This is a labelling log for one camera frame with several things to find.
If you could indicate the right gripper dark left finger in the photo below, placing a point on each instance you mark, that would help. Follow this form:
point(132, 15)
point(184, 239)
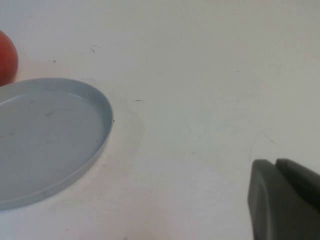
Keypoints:
point(280, 207)

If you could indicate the pale grey-blue round plate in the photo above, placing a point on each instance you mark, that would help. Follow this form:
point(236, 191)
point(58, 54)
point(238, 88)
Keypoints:
point(50, 140)

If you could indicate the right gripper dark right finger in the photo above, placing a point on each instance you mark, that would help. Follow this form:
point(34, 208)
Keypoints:
point(302, 177)

